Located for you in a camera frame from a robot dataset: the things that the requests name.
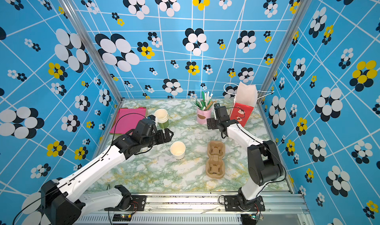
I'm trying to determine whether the brown cardboard cup carrier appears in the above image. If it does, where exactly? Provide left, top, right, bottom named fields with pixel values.
left=205, top=141, right=226, bottom=179

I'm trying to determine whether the stack of paper cups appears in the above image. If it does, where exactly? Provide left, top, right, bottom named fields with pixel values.
left=154, top=109, right=169, bottom=129

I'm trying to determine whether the pink napkin stack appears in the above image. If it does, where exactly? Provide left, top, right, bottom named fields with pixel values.
left=109, top=107, right=147, bottom=134

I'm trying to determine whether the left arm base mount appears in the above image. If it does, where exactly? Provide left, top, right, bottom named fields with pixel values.
left=105, top=195, right=147, bottom=212

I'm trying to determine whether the white paper cup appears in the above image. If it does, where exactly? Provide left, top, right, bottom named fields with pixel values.
left=170, top=141, right=186, bottom=160

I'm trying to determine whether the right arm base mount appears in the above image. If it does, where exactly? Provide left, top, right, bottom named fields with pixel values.
left=223, top=194, right=266, bottom=213

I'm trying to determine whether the pink straw holder cup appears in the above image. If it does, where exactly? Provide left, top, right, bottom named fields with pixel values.
left=196, top=108, right=212, bottom=125

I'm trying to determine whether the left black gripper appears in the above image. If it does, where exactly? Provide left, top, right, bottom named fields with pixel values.
left=142, top=126, right=176, bottom=149

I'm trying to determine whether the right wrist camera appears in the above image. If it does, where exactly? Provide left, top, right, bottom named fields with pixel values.
left=214, top=103, right=230, bottom=122

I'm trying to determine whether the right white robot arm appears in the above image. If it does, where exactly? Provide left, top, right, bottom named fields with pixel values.
left=207, top=118, right=287, bottom=211

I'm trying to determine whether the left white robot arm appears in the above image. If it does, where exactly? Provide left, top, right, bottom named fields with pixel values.
left=41, top=118, right=174, bottom=225

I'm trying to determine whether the red paper gift bag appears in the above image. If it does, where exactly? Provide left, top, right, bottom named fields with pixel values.
left=230, top=82, right=258, bottom=127

